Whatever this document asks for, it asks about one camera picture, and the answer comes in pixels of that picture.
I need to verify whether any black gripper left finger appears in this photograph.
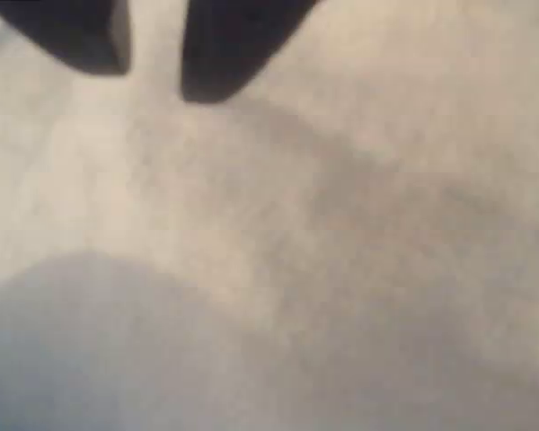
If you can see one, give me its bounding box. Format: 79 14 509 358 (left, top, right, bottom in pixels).
0 0 132 76

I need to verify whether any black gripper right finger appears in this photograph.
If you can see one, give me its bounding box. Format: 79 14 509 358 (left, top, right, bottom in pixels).
178 0 321 105

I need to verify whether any white cloth with coloured stripes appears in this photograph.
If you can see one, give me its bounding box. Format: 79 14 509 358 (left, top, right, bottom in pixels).
0 0 539 431

